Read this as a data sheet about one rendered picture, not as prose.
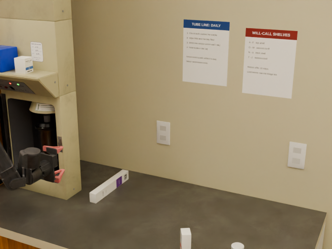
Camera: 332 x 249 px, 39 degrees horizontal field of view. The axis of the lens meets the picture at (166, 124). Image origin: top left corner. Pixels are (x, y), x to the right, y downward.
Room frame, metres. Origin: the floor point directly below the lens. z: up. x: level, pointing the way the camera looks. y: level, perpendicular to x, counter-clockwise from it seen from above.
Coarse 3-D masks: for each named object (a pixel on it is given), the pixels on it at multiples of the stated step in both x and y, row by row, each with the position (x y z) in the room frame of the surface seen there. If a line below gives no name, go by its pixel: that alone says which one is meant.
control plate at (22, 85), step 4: (0, 80) 1.87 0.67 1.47; (4, 80) 1.85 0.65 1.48; (0, 84) 1.91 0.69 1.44; (4, 84) 1.89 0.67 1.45; (8, 84) 1.88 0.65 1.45; (12, 84) 1.86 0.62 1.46; (16, 84) 1.85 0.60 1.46; (20, 84) 1.83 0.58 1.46; (24, 84) 1.82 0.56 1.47; (0, 88) 1.94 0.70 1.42; (4, 88) 1.93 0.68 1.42; (8, 88) 1.91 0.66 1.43; (20, 88) 1.87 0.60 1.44; (24, 88) 1.85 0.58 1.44; (28, 88) 1.84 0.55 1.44; (28, 92) 1.87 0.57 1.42; (32, 92) 1.86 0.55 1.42
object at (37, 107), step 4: (32, 104) 1.96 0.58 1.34; (36, 104) 1.94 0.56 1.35; (40, 104) 1.93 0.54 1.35; (44, 104) 1.93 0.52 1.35; (48, 104) 1.93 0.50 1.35; (32, 108) 1.94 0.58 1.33; (36, 108) 1.93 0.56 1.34; (40, 108) 1.92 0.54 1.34; (44, 108) 1.92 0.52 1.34; (48, 108) 1.92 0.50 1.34; (52, 108) 1.93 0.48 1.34; (36, 112) 1.92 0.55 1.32; (40, 112) 1.92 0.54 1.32; (44, 112) 1.91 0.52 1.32; (48, 112) 1.91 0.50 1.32; (52, 112) 1.92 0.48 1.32
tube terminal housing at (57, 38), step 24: (0, 24) 1.97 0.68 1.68; (24, 24) 1.92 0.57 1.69; (48, 24) 1.86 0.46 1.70; (24, 48) 1.92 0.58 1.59; (48, 48) 1.87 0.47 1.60; (72, 48) 1.94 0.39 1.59; (72, 72) 1.93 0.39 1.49; (24, 96) 1.93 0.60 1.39; (72, 96) 1.92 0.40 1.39; (72, 120) 1.91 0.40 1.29; (72, 144) 1.91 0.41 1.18; (72, 168) 1.90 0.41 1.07; (48, 192) 1.89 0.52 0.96; (72, 192) 1.89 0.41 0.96
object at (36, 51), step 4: (32, 44) 1.90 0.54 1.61; (36, 44) 1.89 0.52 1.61; (40, 44) 1.88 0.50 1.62; (32, 48) 1.90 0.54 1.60; (36, 48) 1.89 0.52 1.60; (40, 48) 1.88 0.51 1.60; (32, 52) 1.90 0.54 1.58; (36, 52) 1.89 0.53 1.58; (40, 52) 1.88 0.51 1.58; (32, 56) 1.90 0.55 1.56; (36, 56) 1.89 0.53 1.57; (40, 56) 1.89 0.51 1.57; (36, 60) 1.89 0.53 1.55; (40, 60) 1.89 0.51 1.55
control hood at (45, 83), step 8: (8, 72) 1.85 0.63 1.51; (32, 72) 1.85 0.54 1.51; (40, 72) 1.85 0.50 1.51; (48, 72) 1.85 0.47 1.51; (8, 80) 1.84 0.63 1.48; (16, 80) 1.81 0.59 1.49; (24, 80) 1.79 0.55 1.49; (32, 80) 1.76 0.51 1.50; (40, 80) 1.75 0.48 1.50; (48, 80) 1.79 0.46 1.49; (56, 80) 1.84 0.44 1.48; (32, 88) 1.83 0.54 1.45; (40, 88) 1.80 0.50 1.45; (48, 88) 1.79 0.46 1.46; (56, 88) 1.83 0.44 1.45; (48, 96) 1.84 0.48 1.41; (56, 96) 1.83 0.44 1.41
